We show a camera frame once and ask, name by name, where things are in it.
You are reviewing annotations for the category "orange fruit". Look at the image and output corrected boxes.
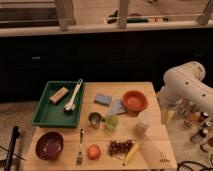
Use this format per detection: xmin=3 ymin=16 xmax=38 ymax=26
xmin=87 ymin=144 xmax=101 ymax=160

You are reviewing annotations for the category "white plastic cup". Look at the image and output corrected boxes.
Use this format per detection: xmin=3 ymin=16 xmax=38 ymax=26
xmin=136 ymin=111 xmax=152 ymax=134

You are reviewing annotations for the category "dark spice bottle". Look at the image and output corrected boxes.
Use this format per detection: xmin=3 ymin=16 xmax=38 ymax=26
xmin=190 ymin=129 xmax=208 ymax=143

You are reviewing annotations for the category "green plastic cup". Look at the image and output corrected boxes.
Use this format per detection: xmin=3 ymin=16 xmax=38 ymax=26
xmin=105 ymin=116 xmax=119 ymax=131

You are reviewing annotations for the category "small metal cup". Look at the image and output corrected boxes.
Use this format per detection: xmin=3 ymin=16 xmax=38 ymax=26
xmin=88 ymin=112 xmax=102 ymax=129

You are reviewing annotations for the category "orange bowl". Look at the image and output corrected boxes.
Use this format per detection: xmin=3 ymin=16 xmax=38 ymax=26
xmin=122 ymin=90 xmax=148 ymax=112

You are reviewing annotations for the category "metal fork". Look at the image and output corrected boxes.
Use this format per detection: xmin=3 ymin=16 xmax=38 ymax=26
xmin=76 ymin=129 xmax=84 ymax=166

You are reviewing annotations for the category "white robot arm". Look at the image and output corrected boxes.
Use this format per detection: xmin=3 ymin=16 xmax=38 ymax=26
xmin=159 ymin=61 xmax=213 ymax=115

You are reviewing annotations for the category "wooden block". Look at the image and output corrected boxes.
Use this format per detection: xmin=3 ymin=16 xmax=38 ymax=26
xmin=50 ymin=87 xmax=69 ymax=104

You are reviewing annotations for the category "wooden railing beam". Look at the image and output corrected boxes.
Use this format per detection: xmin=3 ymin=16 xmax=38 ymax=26
xmin=0 ymin=20 xmax=213 ymax=37

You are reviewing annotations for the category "blue-grey cloth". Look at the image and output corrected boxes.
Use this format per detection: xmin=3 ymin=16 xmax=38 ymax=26
xmin=107 ymin=99 xmax=126 ymax=115

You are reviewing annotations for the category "bunch of dark grapes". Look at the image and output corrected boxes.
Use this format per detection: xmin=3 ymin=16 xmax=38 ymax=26
xmin=108 ymin=140 xmax=133 ymax=156

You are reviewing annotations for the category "green plastic tray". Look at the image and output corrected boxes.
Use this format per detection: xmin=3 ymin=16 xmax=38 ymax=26
xmin=32 ymin=81 xmax=84 ymax=128

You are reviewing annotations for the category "purple bowl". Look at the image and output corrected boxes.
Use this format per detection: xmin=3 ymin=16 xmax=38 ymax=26
xmin=35 ymin=132 xmax=64 ymax=161

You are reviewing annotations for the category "yellow banana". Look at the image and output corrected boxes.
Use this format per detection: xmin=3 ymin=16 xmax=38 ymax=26
xmin=122 ymin=143 xmax=139 ymax=166

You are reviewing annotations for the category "black stand pole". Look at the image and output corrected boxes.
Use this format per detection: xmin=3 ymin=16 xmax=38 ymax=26
xmin=4 ymin=126 xmax=20 ymax=171

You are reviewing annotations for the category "white plastic spoon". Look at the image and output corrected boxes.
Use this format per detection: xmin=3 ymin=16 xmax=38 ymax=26
xmin=64 ymin=79 xmax=83 ymax=111

